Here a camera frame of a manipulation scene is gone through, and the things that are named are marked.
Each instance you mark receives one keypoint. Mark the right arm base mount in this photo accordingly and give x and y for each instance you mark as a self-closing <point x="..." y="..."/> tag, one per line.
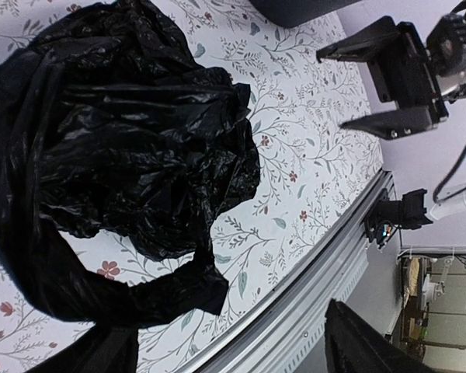
<point x="385" y="216"/>

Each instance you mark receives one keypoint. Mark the black plastic trash bag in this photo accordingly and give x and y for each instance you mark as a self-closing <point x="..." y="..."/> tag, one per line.
<point x="108" y="123"/>

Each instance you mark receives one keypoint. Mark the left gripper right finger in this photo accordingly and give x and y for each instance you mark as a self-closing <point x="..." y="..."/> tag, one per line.
<point x="352" y="345"/>

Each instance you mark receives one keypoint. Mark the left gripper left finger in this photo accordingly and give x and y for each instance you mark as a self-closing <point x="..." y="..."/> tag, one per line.
<point x="100" y="350"/>

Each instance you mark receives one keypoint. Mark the dark grey trash bin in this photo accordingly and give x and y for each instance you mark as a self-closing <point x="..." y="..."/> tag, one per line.
<point x="291" y="13"/>

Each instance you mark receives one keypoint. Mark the aluminium front rail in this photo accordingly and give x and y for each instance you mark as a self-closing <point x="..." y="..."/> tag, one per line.
<point x="279" y="332"/>

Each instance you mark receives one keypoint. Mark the floral patterned table mat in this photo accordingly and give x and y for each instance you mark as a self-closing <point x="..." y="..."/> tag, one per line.
<point x="311" y="172"/>

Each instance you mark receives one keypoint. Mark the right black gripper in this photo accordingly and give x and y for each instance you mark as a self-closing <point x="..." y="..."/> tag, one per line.
<point x="401" y="73"/>

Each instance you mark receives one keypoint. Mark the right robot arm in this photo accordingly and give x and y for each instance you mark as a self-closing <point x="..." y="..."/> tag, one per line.
<point x="446" y="49"/>

